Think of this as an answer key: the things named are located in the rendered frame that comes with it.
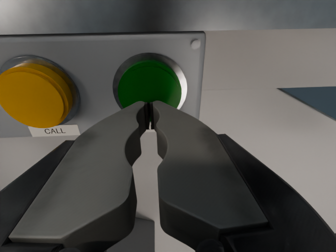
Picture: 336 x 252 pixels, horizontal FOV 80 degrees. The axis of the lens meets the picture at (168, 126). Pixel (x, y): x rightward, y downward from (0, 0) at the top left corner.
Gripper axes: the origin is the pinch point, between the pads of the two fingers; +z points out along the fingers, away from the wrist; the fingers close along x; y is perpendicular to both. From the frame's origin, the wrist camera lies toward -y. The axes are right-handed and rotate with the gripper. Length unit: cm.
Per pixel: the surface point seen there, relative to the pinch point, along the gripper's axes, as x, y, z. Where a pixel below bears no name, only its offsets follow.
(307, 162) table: 23.7, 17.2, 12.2
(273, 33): 12.9, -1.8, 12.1
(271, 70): 13.8, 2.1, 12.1
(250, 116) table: 12.7, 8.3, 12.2
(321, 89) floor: 98, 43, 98
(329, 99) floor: 107, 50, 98
